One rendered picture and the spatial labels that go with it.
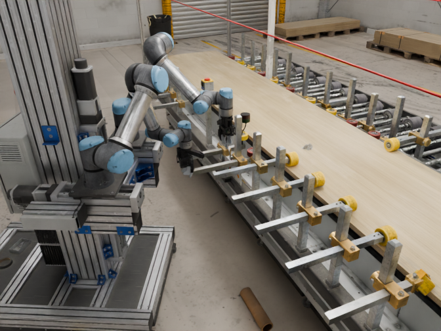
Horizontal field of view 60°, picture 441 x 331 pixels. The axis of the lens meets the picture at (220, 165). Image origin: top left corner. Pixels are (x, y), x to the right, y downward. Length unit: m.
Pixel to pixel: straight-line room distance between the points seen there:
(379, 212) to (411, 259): 0.32
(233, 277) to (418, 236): 1.36
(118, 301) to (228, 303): 0.70
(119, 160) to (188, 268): 1.37
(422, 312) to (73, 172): 1.74
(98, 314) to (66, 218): 0.72
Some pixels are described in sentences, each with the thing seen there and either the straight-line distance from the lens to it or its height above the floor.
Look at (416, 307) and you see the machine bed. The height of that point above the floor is 0.75.
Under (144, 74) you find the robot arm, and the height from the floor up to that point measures 1.52.
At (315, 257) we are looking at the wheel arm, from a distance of 1.58.
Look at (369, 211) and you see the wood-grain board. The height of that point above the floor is 0.90.
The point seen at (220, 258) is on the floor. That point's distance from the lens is 2.94.
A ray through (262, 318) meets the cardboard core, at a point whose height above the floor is 0.08.
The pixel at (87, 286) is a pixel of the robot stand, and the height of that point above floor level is 0.23.
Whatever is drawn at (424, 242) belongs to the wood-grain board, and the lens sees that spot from 1.90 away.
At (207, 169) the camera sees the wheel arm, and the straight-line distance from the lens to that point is 2.32.
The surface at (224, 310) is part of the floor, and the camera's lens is 2.62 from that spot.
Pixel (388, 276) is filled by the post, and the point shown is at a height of 1.00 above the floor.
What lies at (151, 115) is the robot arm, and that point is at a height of 1.26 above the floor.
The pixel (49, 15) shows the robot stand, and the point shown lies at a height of 1.79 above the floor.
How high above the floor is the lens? 2.02
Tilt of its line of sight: 30 degrees down
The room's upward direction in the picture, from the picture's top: 1 degrees counter-clockwise
